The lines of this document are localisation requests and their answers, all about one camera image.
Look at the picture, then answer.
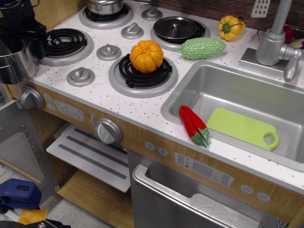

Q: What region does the steel pot lid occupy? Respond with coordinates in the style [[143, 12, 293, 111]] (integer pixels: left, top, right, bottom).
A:
[[153, 17, 198, 39]]

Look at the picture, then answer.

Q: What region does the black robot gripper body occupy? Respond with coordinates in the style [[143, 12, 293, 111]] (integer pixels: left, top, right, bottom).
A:
[[0, 0, 46, 51]]

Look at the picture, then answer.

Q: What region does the silver oven dial right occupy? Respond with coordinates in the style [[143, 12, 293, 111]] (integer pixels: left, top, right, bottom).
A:
[[95, 118, 123, 144]]

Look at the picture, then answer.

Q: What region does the silver stove knob front left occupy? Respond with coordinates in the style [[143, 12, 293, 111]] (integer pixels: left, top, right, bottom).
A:
[[66, 67, 95, 87]]

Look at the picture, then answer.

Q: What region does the tall stainless steel pot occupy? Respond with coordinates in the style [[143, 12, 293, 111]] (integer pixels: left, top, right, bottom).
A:
[[0, 39, 39, 85]]

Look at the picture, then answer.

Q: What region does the silver stove knob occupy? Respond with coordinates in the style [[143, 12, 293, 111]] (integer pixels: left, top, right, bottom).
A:
[[96, 44, 122, 61], [142, 6, 163, 21], [121, 23, 144, 39], [66, 67, 95, 87]]

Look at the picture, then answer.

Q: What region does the white oven rack shelf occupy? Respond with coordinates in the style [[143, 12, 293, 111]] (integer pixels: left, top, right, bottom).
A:
[[47, 124, 131, 193]]

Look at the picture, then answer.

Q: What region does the yellow toy bell pepper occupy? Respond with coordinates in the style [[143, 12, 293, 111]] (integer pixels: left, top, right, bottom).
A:
[[218, 15, 246, 41]]

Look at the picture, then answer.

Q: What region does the yellow cloth scrap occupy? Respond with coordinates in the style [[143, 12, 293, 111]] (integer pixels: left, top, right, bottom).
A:
[[18, 208, 48, 225]]

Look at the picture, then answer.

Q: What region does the open oven door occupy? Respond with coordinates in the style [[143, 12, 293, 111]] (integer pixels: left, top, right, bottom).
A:
[[0, 100, 57, 205]]

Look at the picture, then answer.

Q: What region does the blue clamp tool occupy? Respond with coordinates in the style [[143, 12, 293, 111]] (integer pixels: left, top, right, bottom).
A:
[[0, 179, 42, 209]]

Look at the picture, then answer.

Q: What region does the front left black coil burner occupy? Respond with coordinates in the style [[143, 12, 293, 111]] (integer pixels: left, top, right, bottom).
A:
[[39, 28, 94, 67]]

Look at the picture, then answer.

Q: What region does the silver oven dial left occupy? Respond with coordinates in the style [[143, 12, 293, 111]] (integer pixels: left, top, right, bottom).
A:
[[20, 85, 45, 109]]

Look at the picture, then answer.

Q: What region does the silver sink basin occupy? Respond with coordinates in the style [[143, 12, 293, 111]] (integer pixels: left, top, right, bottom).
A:
[[161, 61, 304, 171]]

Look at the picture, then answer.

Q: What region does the dishwasher control panel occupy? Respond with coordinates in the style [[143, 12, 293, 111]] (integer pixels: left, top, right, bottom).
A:
[[174, 152, 235, 187]]

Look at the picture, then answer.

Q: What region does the silver oven dial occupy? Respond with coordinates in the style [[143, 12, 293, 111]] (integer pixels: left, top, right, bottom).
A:
[[20, 85, 45, 109], [95, 118, 123, 144]]

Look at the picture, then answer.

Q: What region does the back right black coil burner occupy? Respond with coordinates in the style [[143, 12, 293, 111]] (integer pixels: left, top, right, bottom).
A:
[[150, 19, 210, 52]]

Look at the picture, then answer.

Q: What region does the back left black coil burner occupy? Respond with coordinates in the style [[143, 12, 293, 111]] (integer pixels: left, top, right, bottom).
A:
[[79, 4, 134, 30]]

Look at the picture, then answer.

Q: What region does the small steel saucepan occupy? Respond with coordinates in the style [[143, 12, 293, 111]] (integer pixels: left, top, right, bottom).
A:
[[85, 0, 152, 16]]

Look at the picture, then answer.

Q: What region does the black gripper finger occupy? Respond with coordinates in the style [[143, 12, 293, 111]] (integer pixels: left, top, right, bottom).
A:
[[33, 31, 48, 59]]

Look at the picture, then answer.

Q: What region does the front right black coil burner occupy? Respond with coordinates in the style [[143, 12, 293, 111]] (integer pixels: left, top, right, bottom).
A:
[[109, 54, 178, 98]]

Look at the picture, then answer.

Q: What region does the orange toy pumpkin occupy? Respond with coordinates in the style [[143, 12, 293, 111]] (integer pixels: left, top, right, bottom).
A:
[[129, 40, 163, 73]]

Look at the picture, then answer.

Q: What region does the red toy chili pepper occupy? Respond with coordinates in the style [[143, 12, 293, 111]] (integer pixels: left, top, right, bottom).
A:
[[179, 105, 209, 148]]

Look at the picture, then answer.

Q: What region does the silver stove knob upper middle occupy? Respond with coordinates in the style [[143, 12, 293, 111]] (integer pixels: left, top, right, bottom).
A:
[[121, 23, 144, 39]]

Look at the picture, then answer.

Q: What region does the green plastic cutting board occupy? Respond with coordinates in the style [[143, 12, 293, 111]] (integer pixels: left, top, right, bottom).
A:
[[207, 108, 280, 151]]

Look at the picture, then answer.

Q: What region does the silver stove knob back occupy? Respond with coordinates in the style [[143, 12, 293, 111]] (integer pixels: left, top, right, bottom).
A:
[[142, 6, 163, 21]]

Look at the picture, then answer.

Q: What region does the green toy bitter gourd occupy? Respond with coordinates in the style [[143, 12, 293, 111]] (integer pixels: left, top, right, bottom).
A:
[[177, 38, 227, 60]]

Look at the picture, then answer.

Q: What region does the silver toy faucet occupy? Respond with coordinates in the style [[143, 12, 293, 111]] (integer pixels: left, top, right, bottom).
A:
[[238, 0, 304, 82]]

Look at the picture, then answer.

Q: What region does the silver dishwasher door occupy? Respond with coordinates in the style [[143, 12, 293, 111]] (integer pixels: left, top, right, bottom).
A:
[[128, 151, 288, 228]]

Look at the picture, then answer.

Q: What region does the oven clock display panel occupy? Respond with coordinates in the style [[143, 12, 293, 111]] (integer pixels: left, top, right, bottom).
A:
[[55, 100, 85, 122]]

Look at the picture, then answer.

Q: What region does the black coil burner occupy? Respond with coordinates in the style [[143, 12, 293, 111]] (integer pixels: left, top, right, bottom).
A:
[[109, 54, 178, 98], [39, 28, 94, 67], [79, 4, 134, 30], [150, 19, 210, 52]]

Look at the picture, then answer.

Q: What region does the white slotted spatula head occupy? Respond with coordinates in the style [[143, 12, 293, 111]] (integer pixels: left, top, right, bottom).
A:
[[251, 0, 271, 18]]

